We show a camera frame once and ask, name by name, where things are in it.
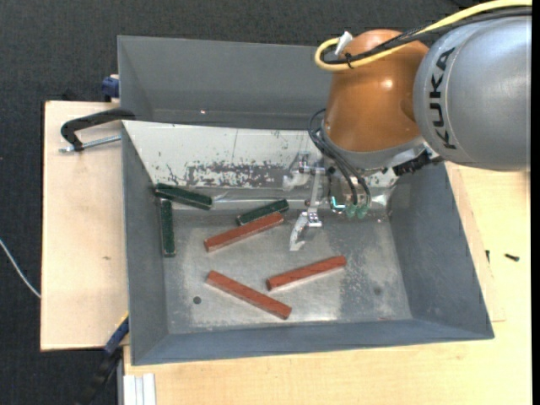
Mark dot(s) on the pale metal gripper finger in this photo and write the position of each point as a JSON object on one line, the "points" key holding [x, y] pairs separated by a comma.
{"points": [[304, 168], [314, 219]]}

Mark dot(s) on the dark green flat block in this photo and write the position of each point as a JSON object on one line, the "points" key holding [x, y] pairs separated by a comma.
{"points": [[167, 228], [261, 212], [183, 196]]}

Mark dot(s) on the red-brown flat block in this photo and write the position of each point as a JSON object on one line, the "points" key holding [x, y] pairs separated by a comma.
{"points": [[249, 295], [242, 232], [306, 273]]}

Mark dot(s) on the grey metal bin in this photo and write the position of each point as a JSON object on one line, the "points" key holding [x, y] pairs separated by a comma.
{"points": [[261, 277]]}

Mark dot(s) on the small black screw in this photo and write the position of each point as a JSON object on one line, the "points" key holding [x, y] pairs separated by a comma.
{"points": [[512, 257]]}

